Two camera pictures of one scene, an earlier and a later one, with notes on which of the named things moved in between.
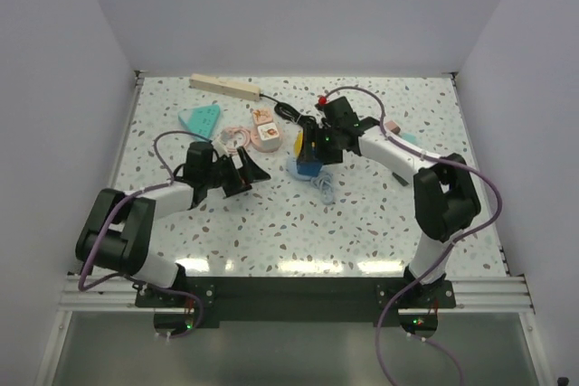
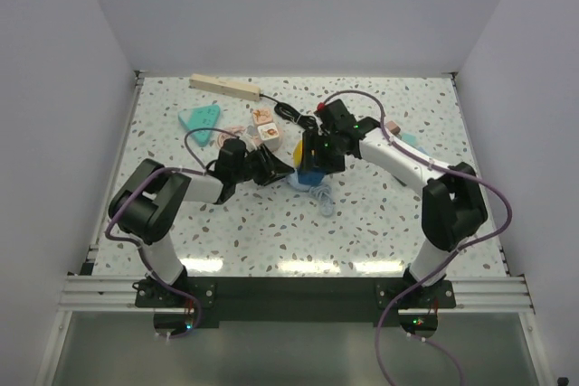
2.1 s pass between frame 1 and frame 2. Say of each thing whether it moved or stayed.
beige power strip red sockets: stayed
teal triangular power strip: stayed
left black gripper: moved
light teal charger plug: stayed
